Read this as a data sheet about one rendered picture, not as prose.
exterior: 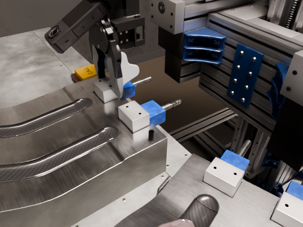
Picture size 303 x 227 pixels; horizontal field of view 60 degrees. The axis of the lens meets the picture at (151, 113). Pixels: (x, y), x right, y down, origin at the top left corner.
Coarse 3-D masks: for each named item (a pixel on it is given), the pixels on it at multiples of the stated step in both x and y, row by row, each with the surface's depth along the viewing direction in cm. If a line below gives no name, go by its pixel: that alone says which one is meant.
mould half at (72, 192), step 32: (64, 96) 55; (96, 96) 55; (64, 128) 48; (96, 128) 47; (0, 160) 40; (96, 160) 42; (128, 160) 42; (160, 160) 48; (0, 192) 35; (32, 192) 37; (64, 192) 37; (96, 192) 42; (128, 192) 47; (0, 224) 33; (32, 224) 37; (64, 224) 41
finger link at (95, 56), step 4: (92, 44) 51; (92, 48) 52; (96, 48) 51; (92, 52) 53; (96, 52) 51; (100, 52) 51; (96, 56) 52; (100, 56) 52; (104, 56) 52; (108, 56) 55; (96, 60) 53; (100, 60) 53; (104, 60) 55; (96, 64) 54; (100, 64) 54; (104, 64) 54; (96, 68) 55; (100, 68) 54; (104, 68) 55; (96, 72) 55; (100, 72) 55; (104, 72) 56; (100, 76) 56; (104, 76) 56
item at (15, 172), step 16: (48, 112) 51; (64, 112) 52; (0, 128) 47; (16, 128) 48; (32, 128) 49; (112, 128) 47; (80, 144) 45; (96, 144) 45; (32, 160) 42; (48, 160) 43; (64, 160) 43; (0, 176) 38; (16, 176) 39; (32, 176) 39
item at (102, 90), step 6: (102, 78) 55; (108, 78) 55; (144, 78) 59; (150, 78) 60; (96, 84) 54; (102, 84) 54; (108, 84) 54; (126, 84) 56; (132, 84) 56; (138, 84) 58; (96, 90) 54; (102, 90) 52; (108, 90) 52; (126, 90) 55; (132, 90) 56; (102, 96) 53; (108, 96) 53; (114, 96) 54; (126, 96) 56; (102, 102) 54
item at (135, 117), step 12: (120, 108) 47; (132, 108) 47; (144, 108) 49; (156, 108) 49; (168, 108) 52; (120, 120) 49; (132, 120) 45; (144, 120) 46; (156, 120) 49; (132, 132) 46
